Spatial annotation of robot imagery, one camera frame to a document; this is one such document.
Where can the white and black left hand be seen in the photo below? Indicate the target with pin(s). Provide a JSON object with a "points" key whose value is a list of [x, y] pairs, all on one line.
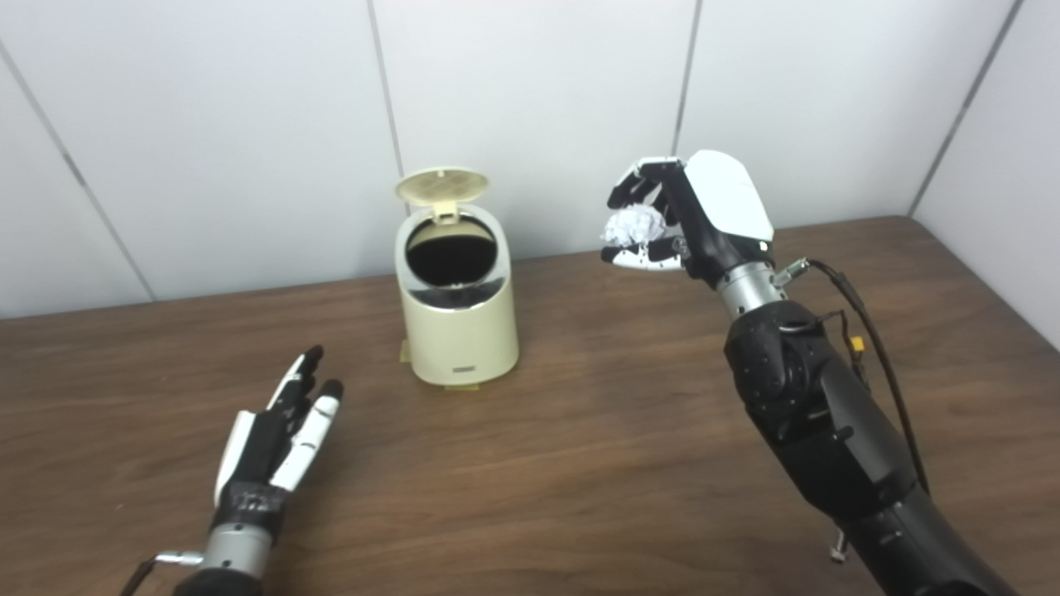
{"points": [[265, 447]]}

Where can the white and black right hand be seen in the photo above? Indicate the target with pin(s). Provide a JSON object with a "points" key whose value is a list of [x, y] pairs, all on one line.
{"points": [[720, 207]]}

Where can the white paper ball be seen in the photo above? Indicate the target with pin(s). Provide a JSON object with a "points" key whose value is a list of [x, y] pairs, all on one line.
{"points": [[633, 225]]}

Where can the cream-colored lidded bin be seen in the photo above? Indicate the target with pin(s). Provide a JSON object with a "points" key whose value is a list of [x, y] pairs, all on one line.
{"points": [[460, 331]]}

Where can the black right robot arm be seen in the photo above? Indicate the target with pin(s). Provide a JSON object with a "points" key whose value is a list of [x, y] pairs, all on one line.
{"points": [[828, 414]]}

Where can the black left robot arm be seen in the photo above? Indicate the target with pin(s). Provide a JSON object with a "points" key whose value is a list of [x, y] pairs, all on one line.
{"points": [[228, 563]]}

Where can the wide yellow tape piece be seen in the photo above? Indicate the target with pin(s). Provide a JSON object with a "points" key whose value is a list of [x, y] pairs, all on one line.
{"points": [[462, 386]]}

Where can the small silver dangling plug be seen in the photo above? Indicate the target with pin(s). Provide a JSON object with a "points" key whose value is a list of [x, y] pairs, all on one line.
{"points": [[838, 548]]}

